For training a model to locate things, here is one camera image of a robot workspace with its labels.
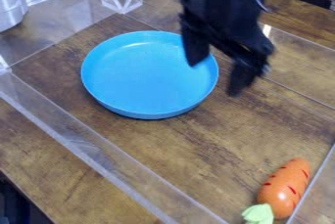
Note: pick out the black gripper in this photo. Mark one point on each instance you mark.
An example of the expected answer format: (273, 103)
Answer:
(226, 23)

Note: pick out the orange toy carrot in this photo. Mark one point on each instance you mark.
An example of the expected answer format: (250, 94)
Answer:
(281, 193)

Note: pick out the blue round tray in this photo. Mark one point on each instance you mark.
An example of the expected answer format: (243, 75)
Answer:
(138, 75)

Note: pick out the clear acrylic enclosure panel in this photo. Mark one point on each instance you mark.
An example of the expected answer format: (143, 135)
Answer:
(162, 198)

